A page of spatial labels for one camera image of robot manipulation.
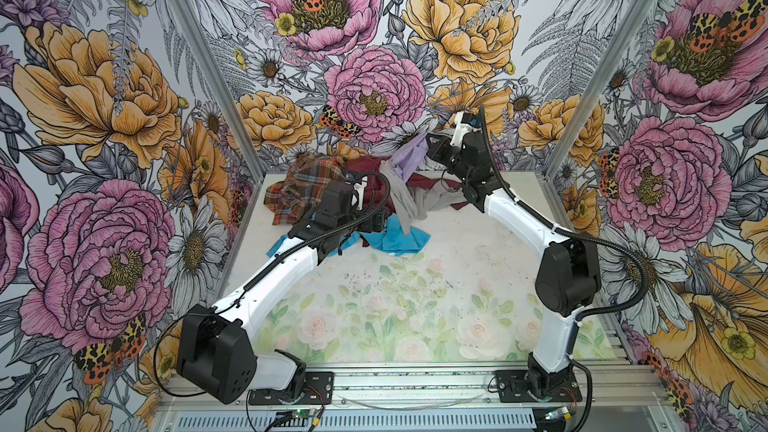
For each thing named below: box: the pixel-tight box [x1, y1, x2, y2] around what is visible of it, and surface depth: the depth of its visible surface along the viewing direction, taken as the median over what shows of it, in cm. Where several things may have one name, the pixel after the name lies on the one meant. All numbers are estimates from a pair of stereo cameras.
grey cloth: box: [379, 160, 467, 236], surface depth 99 cm
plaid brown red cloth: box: [264, 152, 347, 225], surface depth 109 cm
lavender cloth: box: [390, 134, 428, 183], surface depth 93 cm
